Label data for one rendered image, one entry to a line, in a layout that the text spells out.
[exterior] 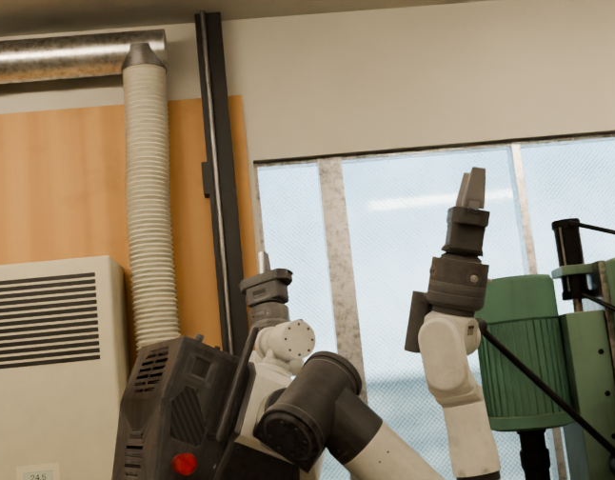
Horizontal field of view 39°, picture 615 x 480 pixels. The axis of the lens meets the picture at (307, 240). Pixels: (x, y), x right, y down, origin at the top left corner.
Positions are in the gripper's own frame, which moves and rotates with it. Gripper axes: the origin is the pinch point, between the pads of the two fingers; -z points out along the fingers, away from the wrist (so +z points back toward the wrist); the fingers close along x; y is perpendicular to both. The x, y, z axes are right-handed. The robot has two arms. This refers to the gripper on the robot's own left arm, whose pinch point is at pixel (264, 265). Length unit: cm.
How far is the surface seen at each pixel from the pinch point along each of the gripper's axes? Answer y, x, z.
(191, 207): -74, -68, -71
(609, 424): -27, 60, 45
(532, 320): -15, 52, 24
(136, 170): -50, -73, -78
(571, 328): -20, 58, 26
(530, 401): -18, 47, 39
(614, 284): -19, 69, 20
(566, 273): -20, 60, 14
